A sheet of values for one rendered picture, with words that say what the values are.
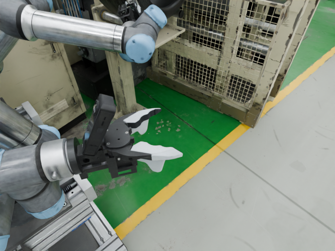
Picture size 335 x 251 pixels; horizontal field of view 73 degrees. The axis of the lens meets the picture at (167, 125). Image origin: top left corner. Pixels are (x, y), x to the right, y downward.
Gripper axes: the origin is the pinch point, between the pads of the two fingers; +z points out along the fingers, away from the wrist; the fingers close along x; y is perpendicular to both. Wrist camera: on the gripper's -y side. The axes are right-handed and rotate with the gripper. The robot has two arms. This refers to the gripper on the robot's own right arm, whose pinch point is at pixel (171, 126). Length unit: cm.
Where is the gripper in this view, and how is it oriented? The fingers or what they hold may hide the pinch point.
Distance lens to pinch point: 45.9
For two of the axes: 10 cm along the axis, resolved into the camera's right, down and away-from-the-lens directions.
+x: 2.9, 5.9, -7.5
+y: 0.4, 7.8, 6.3
